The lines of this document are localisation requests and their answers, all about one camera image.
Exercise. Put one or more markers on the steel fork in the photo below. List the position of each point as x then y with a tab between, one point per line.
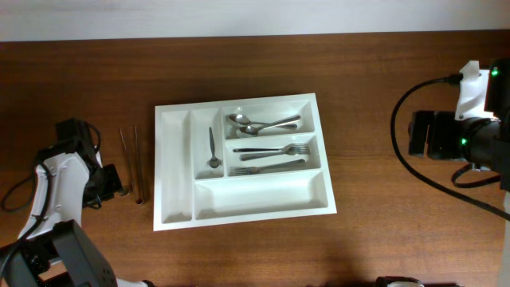
301	150
252	149
262	169

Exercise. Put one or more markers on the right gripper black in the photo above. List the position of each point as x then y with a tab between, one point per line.
441	122

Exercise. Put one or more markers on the steel tablespoon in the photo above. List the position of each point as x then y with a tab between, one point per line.
239	120
252	131

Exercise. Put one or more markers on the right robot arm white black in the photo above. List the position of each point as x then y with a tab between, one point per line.
476	132

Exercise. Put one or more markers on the small steel teaspoon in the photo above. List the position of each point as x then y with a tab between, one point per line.
214	161

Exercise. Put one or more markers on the white plastic cutlery tray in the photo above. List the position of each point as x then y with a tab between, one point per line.
189	193

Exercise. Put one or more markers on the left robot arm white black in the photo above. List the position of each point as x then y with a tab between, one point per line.
52	249

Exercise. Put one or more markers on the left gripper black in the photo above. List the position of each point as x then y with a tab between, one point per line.
115	186

